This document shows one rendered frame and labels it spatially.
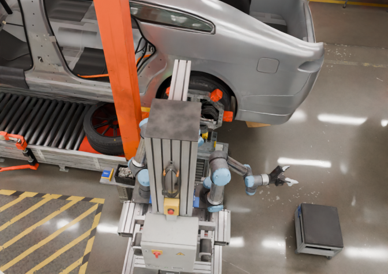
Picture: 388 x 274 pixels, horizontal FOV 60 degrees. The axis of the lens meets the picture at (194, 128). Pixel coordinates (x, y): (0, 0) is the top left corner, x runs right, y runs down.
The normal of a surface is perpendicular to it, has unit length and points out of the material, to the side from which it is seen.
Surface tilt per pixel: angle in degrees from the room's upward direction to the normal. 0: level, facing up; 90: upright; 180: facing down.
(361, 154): 0
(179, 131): 0
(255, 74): 90
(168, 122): 0
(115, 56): 90
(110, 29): 90
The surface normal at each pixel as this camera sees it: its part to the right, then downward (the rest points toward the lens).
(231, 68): -0.14, 0.76
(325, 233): 0.04, -0.63
